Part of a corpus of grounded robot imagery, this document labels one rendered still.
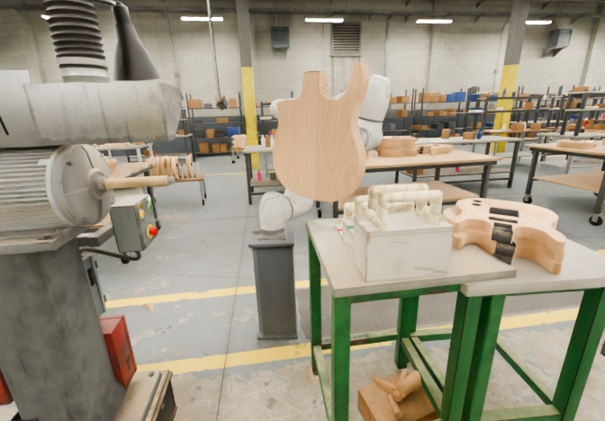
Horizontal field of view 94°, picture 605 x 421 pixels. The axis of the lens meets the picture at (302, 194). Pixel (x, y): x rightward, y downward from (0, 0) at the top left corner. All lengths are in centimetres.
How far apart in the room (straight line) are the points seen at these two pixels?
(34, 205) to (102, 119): 33
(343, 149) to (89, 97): 65
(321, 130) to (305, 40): 1152
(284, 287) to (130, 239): 96
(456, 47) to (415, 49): 182
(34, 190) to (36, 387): 69
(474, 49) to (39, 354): 1506
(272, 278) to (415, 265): 107
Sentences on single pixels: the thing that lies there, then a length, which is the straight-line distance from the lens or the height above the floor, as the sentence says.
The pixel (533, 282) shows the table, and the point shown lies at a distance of 121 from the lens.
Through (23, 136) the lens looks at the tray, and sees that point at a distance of 106.
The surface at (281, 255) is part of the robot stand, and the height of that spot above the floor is 61.
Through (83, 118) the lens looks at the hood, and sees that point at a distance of 88.
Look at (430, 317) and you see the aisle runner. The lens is 239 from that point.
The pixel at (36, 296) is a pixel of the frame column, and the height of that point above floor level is 94.
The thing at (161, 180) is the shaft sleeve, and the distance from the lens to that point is 99.
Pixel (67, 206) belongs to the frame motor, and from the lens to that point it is 100.
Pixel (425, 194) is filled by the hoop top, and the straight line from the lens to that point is 90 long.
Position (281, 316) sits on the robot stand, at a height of 17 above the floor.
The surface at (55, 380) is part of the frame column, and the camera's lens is 138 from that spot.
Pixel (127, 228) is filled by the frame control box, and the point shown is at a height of 103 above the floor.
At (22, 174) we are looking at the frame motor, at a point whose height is 131.
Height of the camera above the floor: 145
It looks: 16 degrees down
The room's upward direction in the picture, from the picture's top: 2 degrees counter-clockwise
